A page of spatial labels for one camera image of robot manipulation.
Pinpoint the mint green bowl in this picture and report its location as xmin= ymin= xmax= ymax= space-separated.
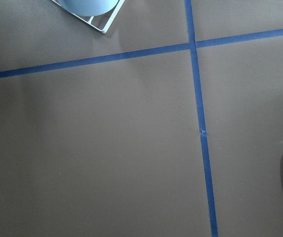
xmin=58 ymin=0 xmax=118 ymax=16

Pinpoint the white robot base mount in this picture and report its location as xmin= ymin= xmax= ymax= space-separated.
xmin=53 ymin=0 xmax=125 ymax=34

